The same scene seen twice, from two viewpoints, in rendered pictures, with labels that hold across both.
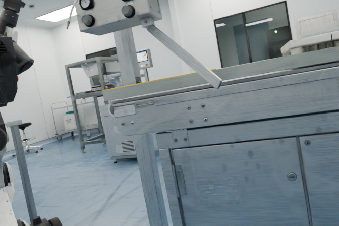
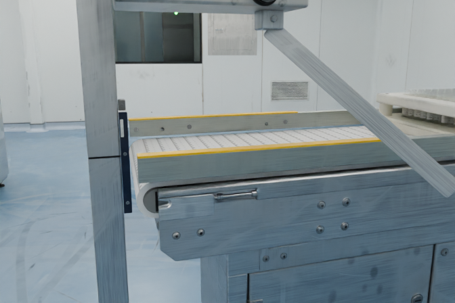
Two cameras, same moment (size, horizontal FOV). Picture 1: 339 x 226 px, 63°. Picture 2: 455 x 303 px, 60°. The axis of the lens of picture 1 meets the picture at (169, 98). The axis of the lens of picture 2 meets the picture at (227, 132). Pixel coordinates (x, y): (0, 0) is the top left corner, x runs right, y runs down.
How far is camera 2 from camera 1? 0.54 m
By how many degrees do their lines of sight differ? 35
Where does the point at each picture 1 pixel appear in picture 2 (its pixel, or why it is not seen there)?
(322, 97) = not seen: outside the picture
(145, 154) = (116, 257)
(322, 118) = not seen: outside the picture
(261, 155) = (387, 272)
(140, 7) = not seen: outside the picture
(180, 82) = (317, 158)
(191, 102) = (328, 195)
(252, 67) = (433, 145)
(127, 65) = (103, 72)
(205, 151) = (309, 272)
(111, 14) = not seen: outside the picture
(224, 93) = (384, 182)
